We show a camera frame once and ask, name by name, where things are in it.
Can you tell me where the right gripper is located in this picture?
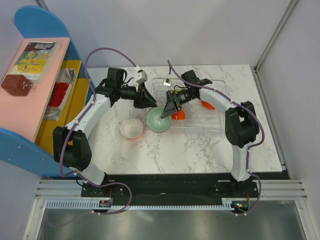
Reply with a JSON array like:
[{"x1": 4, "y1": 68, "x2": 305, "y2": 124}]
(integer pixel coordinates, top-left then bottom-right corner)
[{"x1": 160, "y1": 89, "x2": 191, "y2": 119}]

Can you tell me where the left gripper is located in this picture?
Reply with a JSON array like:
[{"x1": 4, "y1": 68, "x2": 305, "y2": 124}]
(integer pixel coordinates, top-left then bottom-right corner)
[{"x1": 117, "y1": 83, "x2": 157, "y2": 110}]

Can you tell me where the orange bowl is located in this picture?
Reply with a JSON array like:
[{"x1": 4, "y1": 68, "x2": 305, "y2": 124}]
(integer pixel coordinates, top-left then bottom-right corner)
[
  {"x1": 201, "y1": 100, "x2": 216, "y2": 110},
  {"x1": 171, "y1": 110, "x2": 187, "y2": 120}
]

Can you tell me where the pale green ceramic bowl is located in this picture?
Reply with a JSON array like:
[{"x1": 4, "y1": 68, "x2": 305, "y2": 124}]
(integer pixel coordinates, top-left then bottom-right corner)
[{"x1": 146, "y1": 106, "x2": 172, "y2": 133}]

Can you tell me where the white bottom bowl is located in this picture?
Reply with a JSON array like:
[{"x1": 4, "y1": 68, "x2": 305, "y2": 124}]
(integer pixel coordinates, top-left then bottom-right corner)
[{"x1": 120, "y1": 118, "x2": 144, "y2": 139}]

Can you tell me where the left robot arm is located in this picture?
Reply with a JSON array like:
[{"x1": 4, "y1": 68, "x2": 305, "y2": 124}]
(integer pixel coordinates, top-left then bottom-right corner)
[{"x1": 53, "y1": 66, "x2": 157, "y2": 197}]

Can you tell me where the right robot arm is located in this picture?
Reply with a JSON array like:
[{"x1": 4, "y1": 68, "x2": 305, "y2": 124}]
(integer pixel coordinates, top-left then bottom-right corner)
[{"x1": 160, "y1": 70, "x2": 260, "y2": 197}]

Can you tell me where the grey patterned cloth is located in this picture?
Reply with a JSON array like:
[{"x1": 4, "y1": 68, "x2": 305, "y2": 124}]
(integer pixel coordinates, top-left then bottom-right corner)
[{"x1": 60, "y1": 68, "x2": 76, "y2": 84}]

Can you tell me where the red white book on shelf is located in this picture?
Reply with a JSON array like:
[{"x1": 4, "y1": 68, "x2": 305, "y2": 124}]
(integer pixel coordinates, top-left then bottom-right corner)
[{"x1": 48, "y1": 82, "x2": 70, "y2": 108}]

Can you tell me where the blue pink yellow shelf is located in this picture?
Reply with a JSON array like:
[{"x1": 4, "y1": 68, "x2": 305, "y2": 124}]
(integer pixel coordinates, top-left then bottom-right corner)
[{"x1": 0, "y1": 5, "x2": 100, "y2": 179}]

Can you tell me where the paperback book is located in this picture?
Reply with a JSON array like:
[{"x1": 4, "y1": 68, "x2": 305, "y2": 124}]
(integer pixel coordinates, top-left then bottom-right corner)
[{"x1": 9, "y1": 41, "x2": 61, "y2": 84}]

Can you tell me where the dark red box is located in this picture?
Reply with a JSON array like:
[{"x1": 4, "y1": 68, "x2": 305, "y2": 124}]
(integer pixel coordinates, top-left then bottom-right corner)
[{"x1": 1, "y1": 74, "x2": 33, "y2": 97}]

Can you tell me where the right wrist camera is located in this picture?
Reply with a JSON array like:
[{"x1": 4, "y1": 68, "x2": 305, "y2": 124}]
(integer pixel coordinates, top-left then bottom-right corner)
[{"x1": 162, "y1": 78, "x2": 173, "y2": 87}]

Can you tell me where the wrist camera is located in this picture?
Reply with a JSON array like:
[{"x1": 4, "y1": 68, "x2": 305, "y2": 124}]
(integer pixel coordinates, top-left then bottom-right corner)
[
  {"x1": 162, "y1": 78, "x2": 173, "y2": 87},
  {"x1": 134, "y1": 70, "x2": 148, "y2": 92}
]

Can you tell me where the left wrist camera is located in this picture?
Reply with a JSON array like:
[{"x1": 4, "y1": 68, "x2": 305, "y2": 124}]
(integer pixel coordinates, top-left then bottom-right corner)
[{"x1": 134, "y1": 70, "x2": 148, "y2": 92}]

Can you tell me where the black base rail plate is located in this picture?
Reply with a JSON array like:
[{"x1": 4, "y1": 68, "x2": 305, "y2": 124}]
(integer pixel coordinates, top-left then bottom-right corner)
[{"x1": 81, "y1": 173, "x2": 258, "y2": 207}]

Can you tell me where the white cable duct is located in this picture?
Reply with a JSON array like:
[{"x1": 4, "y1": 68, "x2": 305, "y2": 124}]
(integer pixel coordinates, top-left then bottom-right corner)
[{"x1": 46, "y1": 199, "x2": 235, "y2": 211}]

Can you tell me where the aluminium frame post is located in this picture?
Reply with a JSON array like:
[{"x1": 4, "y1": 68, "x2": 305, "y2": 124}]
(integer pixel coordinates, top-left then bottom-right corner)
[{"x1": 253, "y1": 0, "x2": 300, "y2": 73}]

